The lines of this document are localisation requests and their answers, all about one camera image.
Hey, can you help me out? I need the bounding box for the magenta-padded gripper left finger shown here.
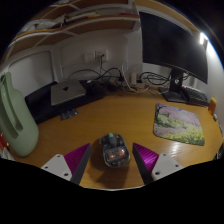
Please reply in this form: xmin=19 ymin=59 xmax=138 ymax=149
xmin=40 ymin=143 xmax=92 ymax=185

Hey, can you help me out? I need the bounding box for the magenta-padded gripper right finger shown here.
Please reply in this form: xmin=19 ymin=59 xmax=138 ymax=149
xmin=132 ymin=143 xmax=185 ymax=185

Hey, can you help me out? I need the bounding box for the transparent computer mouse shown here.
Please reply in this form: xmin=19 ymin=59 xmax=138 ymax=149
xmin=99 ymin=132 xmax=131 ymax=168

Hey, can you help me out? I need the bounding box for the floral landscape print mouse pad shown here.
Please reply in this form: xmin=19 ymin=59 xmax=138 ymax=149
xmin=153 ymin=102 xmax=206 ymax=147

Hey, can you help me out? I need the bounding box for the silver mini computer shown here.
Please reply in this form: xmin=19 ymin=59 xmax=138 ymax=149
xmin=50 ymin=79 xmax=87 ymax=107

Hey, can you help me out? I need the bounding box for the pale green plastic jug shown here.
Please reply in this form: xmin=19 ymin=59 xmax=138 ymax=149
xmin=0 ymin=72 xmax=40 ymax=158

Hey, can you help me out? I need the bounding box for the white power strip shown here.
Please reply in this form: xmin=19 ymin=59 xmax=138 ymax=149
xmin=128 ymin=71 xmax=149 ymax=93

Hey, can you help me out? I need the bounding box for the black keyboard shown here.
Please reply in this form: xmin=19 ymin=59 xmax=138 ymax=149
xmin=182 ymin=85 xmax=210 ymax=108

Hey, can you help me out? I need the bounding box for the orange bottle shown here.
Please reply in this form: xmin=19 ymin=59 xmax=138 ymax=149
xmin=208 ymin=97 xmax=218 ymax=116

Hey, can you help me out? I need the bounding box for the black computer monitor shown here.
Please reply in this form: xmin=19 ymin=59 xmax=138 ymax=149
xmin=138 ymin=11 xmax=209 ymax=104

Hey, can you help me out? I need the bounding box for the bright desk lamp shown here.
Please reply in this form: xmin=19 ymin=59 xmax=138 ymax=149
xmin=199 ymin=32 xmax=209 ymax=48

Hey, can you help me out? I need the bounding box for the wooden shelf unit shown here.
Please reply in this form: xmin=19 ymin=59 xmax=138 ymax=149
xmin=0 ymin=0 xmax=141 ymax=64

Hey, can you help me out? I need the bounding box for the white cable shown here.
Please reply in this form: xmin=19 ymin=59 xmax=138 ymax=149
xmin=121 ymin=61 xmax=151 ymax=94

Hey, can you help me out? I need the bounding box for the white wall outlet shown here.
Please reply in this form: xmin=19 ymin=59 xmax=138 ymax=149
xmin=83 ymin=49 xmax=109 ymax=63

